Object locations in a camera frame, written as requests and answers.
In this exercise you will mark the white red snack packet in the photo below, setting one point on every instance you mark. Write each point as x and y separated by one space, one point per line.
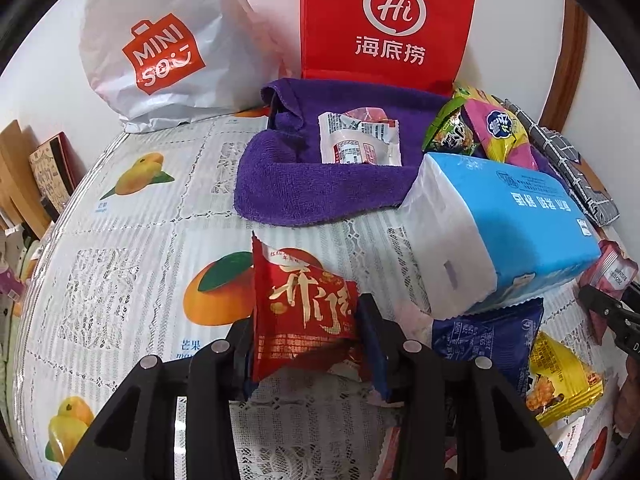
360 140

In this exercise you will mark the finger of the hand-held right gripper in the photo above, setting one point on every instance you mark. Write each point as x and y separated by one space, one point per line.
602 305

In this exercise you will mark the person's right hand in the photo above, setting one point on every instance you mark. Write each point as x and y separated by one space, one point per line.
627 400

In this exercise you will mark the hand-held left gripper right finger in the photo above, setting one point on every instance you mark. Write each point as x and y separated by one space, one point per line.
372 342

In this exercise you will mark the grey plaid folded cloth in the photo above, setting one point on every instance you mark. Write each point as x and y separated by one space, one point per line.
575 170

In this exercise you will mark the wooden headboard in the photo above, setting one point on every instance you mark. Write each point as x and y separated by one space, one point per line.
20 180

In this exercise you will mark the purple towel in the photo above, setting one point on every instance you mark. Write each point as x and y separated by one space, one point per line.
300 185

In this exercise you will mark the yellow chips bag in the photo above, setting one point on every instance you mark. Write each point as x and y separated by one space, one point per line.
470 93

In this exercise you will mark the green snack packet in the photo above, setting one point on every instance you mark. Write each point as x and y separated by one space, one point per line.
450 130

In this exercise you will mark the blue snack packet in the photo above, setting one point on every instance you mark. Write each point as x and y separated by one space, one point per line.
485 345

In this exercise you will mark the red gold snack packet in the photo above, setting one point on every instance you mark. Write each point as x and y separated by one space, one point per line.
300 305

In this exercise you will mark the blue tissue pack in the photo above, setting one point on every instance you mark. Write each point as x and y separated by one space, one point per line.
500 220

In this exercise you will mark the red paper bag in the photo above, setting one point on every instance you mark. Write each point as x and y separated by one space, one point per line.
390 25

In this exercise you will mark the white plastic shopping bag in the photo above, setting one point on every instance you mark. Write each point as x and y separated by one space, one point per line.
175 10

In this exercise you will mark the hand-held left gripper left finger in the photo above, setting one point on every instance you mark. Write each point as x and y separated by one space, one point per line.
240 355

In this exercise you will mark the framed picture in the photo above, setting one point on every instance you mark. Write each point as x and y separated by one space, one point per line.
52 170

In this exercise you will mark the pink yellow snack packet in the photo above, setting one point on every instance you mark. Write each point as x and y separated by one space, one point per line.
500 135

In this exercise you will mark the brown door frame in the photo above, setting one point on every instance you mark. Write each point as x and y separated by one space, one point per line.
567 60

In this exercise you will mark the yellow cracker snack packet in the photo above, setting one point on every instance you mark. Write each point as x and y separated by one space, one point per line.
560 380

